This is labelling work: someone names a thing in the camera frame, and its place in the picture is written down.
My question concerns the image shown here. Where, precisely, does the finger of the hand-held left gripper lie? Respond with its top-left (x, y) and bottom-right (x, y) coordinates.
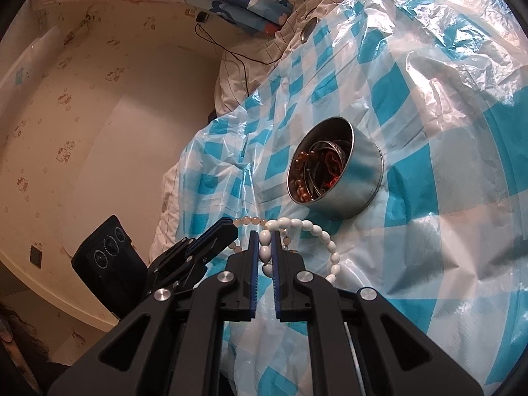
top-left (181, 217), bottom-right (234, 252)
top-left (146, 225), bottom-right (240, 298)

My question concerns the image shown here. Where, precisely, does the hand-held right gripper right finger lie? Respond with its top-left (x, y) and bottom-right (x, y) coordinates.
top-left (270, 233), bottom-right (483, 396)

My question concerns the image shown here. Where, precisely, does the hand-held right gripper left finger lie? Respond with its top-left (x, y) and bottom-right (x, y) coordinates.
top-left (47, 230), bottom-right (260, 396)

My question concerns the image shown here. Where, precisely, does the pale pink bead bracelet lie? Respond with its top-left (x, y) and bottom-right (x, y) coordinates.
top-left (226, 215), bottom-right (298, 256)

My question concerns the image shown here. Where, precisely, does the white bead bracelet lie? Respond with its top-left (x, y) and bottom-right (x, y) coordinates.
top-left (258, 216), bottom-right (342, 285)

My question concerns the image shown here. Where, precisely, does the round metal tin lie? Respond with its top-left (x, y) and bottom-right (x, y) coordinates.
top-left (286, 116), bottom-right (385, 220)

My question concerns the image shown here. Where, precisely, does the silver metal bangle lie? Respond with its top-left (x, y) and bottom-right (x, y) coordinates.
top-left (303, 140), bottom-right (353, 194)

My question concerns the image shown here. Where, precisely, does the blue checkered plastic sheet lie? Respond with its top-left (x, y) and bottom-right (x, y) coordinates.
top-left (179, 0), bottom-right (524, 396)

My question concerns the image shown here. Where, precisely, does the round metal tin lid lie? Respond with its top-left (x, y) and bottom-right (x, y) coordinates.
top-left (299, 18), bottom-right (319, 43)

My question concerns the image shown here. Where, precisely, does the blue printed pillow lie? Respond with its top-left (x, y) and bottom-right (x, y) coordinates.
top-left (183, 0), bottom-right (294, 38)

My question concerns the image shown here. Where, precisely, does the amber bead bracelet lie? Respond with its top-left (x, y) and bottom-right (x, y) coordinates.
top-left (289, 150), bottom-right (326, 201)

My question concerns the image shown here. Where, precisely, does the red bracelet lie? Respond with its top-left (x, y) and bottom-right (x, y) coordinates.
top-left (319, 148), bottom-right (351, 186)

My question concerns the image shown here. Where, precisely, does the black cable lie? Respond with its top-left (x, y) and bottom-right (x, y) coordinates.
top-left (195, 10), bottom-right (285, 91)

